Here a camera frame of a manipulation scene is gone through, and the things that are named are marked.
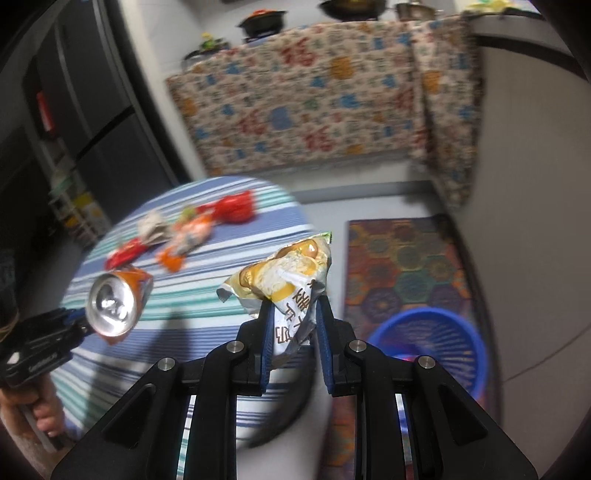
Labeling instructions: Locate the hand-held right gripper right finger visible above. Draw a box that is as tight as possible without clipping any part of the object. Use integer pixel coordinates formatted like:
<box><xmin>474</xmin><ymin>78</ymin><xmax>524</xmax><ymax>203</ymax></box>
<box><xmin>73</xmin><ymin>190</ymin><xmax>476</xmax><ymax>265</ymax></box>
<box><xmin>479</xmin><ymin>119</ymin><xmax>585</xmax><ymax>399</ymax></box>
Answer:
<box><xmin>315</xmin><ymin>295</ymin><xmax>539</xmax><ymax>480</ymax></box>

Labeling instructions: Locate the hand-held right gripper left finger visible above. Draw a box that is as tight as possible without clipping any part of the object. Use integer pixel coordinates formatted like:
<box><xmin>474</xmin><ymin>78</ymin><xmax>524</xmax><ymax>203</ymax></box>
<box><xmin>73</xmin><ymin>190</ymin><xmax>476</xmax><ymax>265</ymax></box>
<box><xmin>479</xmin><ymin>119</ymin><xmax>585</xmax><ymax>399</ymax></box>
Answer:
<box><xmin>50</xmin><ymin>295</ymin><xmax>278</xmax><ymax>480</ymax></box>

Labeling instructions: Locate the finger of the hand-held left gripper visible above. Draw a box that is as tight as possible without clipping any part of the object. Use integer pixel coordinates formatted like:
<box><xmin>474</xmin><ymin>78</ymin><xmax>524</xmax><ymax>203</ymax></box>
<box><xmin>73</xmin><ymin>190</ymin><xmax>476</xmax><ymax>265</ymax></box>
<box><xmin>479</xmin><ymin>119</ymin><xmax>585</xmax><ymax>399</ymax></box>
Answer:
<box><xmin>60</xmin><ymin>307</ymin><xmax>98</xmax><ymax>343</ymax></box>

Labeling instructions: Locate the crushed soda can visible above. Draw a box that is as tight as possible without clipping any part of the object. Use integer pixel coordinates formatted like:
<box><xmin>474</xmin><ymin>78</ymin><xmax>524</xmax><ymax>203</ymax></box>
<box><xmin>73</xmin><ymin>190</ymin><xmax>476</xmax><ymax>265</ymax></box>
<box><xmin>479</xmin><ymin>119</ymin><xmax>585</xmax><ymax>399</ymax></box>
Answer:
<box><xmin>88</xmin><ymin>268</ymin><xmax>154</xmax><ymax>347</ymax></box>

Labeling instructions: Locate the white yellow snack packet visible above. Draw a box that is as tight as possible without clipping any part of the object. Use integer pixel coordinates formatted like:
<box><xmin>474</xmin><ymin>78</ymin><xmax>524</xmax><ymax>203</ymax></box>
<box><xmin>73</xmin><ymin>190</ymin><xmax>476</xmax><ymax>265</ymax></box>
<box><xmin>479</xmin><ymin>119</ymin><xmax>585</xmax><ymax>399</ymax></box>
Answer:
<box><xmin>216</xmin><ymin>232</ymin><xmax>334</xmax><ymax>367</ymax></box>

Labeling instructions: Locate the blue plastic basket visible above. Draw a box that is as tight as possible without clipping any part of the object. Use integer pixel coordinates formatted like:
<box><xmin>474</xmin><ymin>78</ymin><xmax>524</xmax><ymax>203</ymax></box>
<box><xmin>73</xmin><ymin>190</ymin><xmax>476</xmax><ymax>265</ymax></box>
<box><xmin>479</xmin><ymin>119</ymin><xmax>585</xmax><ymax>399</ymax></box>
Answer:
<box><xmin>369</xmin><ymin>308</ymin><xmax>489</xmax><ymax>402</ymax></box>

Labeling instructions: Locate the person's left hand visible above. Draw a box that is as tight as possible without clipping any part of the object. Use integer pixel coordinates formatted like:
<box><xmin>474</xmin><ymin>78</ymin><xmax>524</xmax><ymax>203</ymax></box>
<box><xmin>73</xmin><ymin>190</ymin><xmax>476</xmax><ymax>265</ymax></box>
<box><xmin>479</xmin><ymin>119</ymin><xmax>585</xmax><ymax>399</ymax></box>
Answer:
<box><xmin>0</xmin><ymin>385</ymin><xmax>66</xmax><ymax>462</ymax></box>

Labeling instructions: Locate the striped tablecloth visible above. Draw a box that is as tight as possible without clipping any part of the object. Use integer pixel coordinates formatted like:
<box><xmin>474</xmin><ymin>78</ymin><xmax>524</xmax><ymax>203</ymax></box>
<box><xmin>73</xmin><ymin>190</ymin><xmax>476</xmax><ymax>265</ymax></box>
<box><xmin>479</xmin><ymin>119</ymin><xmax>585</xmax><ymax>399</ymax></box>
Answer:
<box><xmin>46</xmin><ymin>176</ymin><xmax>319</xmax><ymax>450</ymax></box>

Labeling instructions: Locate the red orange wrapper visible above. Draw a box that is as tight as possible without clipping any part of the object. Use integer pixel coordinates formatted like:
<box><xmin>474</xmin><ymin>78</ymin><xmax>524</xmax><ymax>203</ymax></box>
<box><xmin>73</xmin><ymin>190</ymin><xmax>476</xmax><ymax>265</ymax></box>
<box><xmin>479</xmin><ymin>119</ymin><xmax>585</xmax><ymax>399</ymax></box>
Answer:
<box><xmin>104</xmin><ymin>237</ymin><xmax>151</xmax><ymax>272</ymax></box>

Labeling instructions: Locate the colourful patterned floor mat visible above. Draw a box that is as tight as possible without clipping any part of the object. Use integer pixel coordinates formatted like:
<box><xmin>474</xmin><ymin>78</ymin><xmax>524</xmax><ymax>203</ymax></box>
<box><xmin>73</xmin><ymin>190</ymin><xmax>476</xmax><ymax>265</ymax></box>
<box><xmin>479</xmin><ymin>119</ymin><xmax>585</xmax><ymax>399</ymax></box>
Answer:
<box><xmin>318</xmin><ymin>215</ymin><xmax>481</xmax><ymax>480</ymax></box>

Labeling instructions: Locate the crumpled pale wrapper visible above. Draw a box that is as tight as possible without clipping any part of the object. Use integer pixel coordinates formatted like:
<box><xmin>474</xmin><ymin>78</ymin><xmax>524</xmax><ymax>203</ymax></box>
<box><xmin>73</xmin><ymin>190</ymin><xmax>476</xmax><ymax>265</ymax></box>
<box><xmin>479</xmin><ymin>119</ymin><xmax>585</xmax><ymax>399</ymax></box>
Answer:
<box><xmin>137</xmin><ymin>210</ymin><xmax>172</xmax><ymax>245</ymax></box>

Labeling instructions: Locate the white tiered storage rack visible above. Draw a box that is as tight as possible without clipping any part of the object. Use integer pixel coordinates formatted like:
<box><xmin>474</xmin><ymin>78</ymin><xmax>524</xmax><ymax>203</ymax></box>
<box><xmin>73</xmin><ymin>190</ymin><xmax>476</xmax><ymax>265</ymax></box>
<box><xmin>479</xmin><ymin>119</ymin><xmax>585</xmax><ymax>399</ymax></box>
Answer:
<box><xmin>46</xmin><ymin>138</ymin><xmax>100</xmax><ymax>241</ymax></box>

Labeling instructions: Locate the orange white snack wrapper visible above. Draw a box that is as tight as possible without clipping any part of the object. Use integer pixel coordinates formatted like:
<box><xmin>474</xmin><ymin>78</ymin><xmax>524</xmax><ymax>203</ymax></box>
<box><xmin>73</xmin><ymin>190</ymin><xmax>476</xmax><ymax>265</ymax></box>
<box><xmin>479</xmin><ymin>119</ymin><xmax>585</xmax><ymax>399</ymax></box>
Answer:
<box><xmin>157</xmin><ymin>215</ymin><xmax>218</xmax><ymax>272</ymax></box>

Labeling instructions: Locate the red plastic bag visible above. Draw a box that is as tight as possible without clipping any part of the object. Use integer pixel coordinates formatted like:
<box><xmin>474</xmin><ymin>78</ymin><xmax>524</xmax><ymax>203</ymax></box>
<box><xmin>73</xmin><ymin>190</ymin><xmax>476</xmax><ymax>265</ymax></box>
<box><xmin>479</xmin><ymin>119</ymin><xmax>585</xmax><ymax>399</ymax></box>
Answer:
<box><xmin>196</xmin><ymin>189</ymin><xmax>257</xmax><ymax>226</ymax></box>

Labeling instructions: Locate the grey refrigerator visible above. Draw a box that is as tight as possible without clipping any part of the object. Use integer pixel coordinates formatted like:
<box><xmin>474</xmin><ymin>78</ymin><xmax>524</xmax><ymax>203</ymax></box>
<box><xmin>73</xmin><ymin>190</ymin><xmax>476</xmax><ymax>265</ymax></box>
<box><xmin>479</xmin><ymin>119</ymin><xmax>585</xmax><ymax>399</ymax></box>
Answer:
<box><xmin>0</xmin><ymin>0</ymin><xmax>190</xmax><ymax>241</ymax></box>

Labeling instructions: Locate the printed blanket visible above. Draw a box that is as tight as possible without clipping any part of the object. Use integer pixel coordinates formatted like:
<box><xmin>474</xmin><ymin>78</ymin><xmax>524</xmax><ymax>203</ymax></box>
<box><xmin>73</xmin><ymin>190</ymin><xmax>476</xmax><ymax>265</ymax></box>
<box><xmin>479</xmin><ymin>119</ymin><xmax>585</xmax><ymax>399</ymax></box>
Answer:
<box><xmin>411</xmin><ymin>11</ymin><xmax>485</xmax><ymax>210</ymax></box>
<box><xmin>165</xmin><ymin>16</ymin><xmax>428</xmax><ymax>178</ymax></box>

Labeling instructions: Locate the black clay pot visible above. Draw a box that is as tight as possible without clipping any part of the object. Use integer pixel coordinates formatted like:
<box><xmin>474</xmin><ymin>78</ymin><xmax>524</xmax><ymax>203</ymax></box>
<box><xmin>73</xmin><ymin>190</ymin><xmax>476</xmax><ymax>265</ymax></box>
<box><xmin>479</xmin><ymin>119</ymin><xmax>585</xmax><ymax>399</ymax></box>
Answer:
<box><xmin>236</xmin><ymin>8</ymin><xmax>287</xmax><ymax>40</ymax></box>

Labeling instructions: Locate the black wok with lid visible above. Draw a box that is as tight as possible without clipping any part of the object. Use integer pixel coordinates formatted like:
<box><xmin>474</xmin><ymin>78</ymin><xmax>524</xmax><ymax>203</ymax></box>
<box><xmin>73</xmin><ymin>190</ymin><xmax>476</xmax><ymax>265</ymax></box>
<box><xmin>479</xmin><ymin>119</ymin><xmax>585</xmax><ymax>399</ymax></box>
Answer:
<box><xmin>318</xmin><ymin>0</ymin><xmax>386</xmax><ymax>21</ymax></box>

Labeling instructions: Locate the steel pot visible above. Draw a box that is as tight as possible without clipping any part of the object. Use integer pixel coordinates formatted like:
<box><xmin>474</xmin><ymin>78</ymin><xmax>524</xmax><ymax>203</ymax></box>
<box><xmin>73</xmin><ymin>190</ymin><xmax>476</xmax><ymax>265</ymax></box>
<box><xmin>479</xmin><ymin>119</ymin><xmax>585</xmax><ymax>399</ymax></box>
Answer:
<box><xmin>393</xmin><ymin>1</ymin><xmax>439</xmax><ymax>21</ymax></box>

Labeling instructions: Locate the yellow green kitchen appliance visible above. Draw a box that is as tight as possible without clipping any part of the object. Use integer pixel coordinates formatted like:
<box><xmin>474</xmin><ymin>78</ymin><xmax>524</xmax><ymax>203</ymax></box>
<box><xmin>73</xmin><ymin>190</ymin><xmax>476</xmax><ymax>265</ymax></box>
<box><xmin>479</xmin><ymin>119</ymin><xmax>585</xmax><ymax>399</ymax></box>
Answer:
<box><xmin>464</xmin><ymin>0</ymin><xmax>522</xmax><ymax>17</ymax></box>

